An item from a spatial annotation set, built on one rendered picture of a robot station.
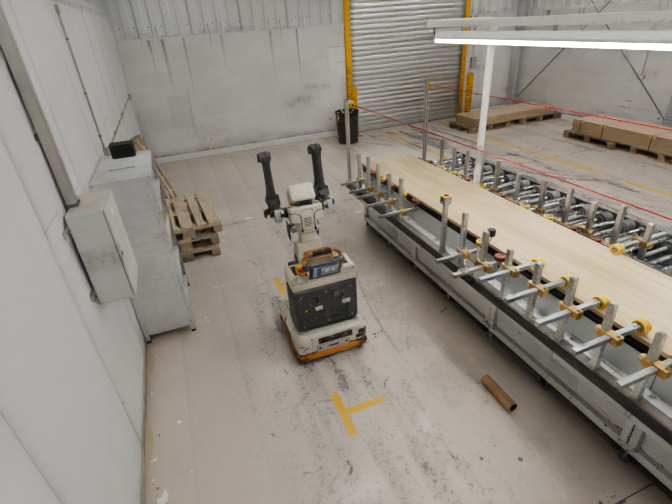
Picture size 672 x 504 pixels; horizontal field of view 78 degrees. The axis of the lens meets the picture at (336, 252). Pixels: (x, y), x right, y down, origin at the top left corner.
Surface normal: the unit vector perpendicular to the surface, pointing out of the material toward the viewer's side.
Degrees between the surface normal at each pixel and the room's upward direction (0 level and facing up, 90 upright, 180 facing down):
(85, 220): 90
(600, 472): 0
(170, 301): 90
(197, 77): 90
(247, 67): 90
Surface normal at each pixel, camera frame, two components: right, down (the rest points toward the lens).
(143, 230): 0.37, 0.44
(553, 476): -0.06, -0.87
